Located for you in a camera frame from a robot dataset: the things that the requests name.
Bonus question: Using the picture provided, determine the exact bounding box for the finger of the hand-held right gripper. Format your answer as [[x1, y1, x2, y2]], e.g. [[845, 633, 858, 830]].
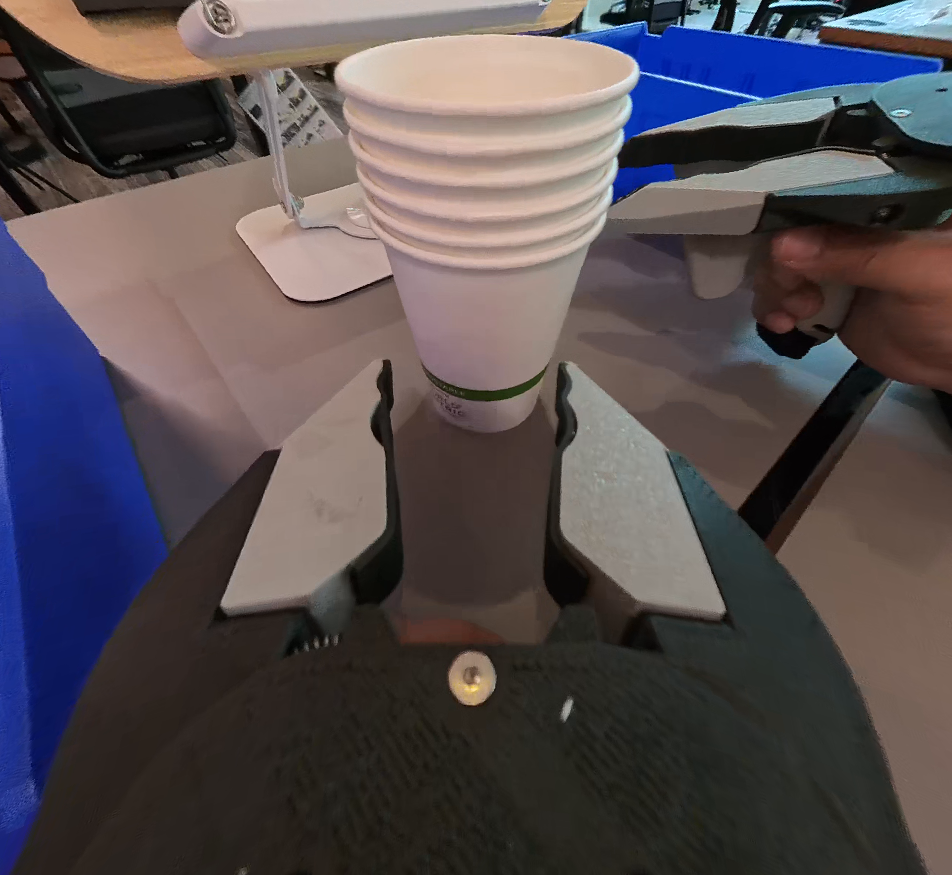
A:
[[617, 97, 841, 169], [605, 148, 882, 236]]

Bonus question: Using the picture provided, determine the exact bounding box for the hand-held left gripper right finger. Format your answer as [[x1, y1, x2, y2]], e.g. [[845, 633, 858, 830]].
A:
[[543, 362, 727, 622]]

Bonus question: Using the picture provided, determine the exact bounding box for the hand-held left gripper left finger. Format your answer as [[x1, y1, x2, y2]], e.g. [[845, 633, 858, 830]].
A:
[[219, 359, 406, 619]]

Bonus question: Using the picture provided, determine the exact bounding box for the stack of white paper cups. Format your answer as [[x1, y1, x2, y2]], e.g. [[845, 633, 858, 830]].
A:
[[333, 34, 641, 435]]

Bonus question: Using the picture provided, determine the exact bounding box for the person's right hand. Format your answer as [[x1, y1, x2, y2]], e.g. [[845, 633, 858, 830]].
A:
[[750, 224, 952, 394]]

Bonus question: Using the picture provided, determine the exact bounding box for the blue plastic bin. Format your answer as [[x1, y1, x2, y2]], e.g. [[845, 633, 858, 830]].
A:
[[564, 23, 943, 200], [0, 220, 169, 846]]

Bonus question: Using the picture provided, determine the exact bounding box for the wooden desk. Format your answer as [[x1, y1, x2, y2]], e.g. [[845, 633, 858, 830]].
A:
[[818, 0, 952, 59]]

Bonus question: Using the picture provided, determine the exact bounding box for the black table leg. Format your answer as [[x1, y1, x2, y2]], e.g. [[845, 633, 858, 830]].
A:
[[738, 358, 895, 554]]

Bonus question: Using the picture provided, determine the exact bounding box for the printed paper sheet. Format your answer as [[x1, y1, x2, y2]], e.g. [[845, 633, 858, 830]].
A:
[[238, 67, 352, 151]]

